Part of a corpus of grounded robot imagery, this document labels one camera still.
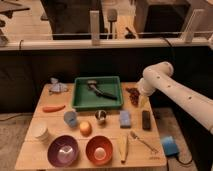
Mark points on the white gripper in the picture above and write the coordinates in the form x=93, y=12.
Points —
x=145, y=89

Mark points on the black rectangular block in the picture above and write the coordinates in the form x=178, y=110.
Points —
x=146, y=120

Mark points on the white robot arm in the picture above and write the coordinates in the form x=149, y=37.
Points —
x=158, y=77

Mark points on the red bowl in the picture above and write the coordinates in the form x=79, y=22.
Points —
x=99, y=150

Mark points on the purple bowl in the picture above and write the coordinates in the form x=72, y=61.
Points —
x=63, y=151

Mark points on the blue sponge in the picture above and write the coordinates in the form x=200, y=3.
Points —
x=124, y=119

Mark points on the silver fork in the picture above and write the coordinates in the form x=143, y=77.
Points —
x=136, y=137

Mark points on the blue box on floor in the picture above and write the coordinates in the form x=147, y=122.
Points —
x=169, y=146

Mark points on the green plastic tray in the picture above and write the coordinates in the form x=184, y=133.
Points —
x=92, y=93

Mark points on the yellow orange fruit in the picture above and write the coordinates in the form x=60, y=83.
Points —
x=85, y=128

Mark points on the crumpled blue grey cloth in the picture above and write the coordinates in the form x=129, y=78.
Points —
x=57, y=87

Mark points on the orange carrot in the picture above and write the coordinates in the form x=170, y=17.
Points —
x=50, y=109

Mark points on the white paper cup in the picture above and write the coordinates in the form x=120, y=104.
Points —
x=41, y=132

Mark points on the black handled brush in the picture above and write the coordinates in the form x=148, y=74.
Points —
x=92, y=85

